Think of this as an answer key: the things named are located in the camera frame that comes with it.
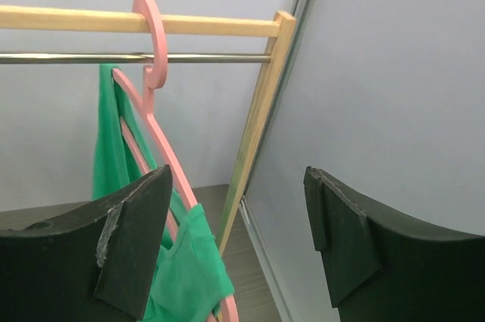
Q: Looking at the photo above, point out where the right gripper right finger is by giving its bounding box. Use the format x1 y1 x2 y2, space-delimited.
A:
303 167 484 321

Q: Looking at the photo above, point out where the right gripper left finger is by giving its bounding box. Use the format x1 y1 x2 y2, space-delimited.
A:
1 166 172 321

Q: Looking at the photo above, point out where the green tank top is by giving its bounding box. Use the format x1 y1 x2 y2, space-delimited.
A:
92 64 239 321

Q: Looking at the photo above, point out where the pink plastic hanger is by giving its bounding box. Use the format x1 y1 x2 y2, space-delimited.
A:
111 0 239 322

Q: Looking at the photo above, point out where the wooden clothes rack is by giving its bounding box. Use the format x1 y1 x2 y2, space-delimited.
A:
1 0 296 252

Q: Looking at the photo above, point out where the grey right frame post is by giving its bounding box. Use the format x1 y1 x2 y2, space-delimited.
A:
238 0 340 322

